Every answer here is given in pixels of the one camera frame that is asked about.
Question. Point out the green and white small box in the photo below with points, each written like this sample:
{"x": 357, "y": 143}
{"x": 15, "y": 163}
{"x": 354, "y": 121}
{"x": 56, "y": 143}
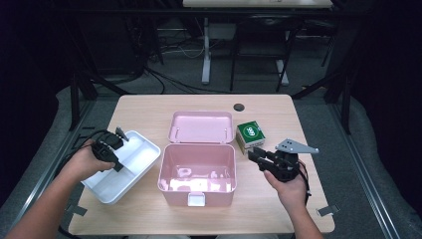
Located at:
{"x": 250, "y": 136}

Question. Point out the black chair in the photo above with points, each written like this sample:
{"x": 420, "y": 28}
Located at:
{"x": 262, "y": 40}

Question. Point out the person's left hand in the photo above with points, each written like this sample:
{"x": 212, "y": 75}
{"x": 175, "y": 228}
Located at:
{"x": 83, "y": 164}

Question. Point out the white background desk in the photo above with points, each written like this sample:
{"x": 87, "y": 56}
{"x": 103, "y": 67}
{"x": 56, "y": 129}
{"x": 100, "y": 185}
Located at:
{"x": 255, "y": 3}

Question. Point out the person's right hand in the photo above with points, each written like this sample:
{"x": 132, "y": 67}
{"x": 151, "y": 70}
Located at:
{"x": 292, "y": 194}

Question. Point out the aluminium floor rail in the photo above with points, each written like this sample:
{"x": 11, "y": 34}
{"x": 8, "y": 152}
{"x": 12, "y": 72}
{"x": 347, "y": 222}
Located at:
{"x": 365, "y": 176}
{"x": 49, "y": 166}

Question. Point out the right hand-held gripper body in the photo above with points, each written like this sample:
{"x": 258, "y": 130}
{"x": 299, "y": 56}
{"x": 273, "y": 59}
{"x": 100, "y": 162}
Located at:
{"x": 285, "y": 166}

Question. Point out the grey metal table clip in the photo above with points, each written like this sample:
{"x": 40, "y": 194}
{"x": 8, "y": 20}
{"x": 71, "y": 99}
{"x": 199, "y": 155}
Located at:
{"x": 328, "y": 210}
{"x": 78, "y": 210}

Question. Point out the dark round table grommet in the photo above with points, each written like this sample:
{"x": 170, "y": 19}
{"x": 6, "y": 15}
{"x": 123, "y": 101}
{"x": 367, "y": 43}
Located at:
{"x": 239, "y": 107}

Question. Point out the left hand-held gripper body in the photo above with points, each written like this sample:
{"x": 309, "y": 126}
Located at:
{"x": 106, "y": 147}

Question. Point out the white divided tray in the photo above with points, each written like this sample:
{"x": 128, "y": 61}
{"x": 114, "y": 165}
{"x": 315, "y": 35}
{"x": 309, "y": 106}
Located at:
{"x": 139, "y": 156}

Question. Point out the black metal stand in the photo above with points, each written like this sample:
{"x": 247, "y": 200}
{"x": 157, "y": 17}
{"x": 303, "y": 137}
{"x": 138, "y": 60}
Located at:
{"x": 346, "y": 99}
{"x": 74, "y": 99}

